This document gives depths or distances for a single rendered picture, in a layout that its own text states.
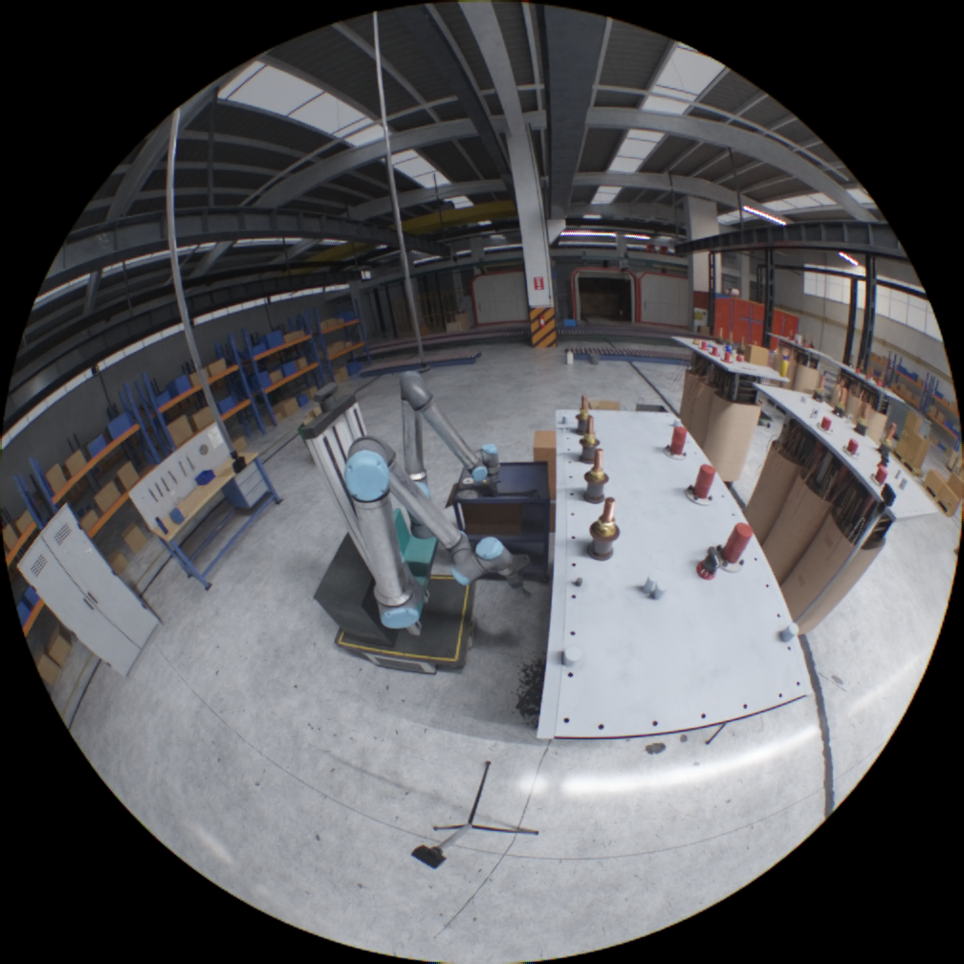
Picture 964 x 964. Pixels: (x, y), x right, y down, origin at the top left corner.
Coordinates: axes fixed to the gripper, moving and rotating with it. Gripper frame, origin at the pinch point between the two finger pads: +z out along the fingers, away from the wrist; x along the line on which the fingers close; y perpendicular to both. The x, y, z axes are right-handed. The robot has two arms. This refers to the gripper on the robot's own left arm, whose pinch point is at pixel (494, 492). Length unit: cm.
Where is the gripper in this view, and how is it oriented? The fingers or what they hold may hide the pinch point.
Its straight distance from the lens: 196.8
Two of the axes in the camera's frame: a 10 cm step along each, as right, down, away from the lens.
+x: 1.4, -5.8, 8.0
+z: 1.2, 8.1, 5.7
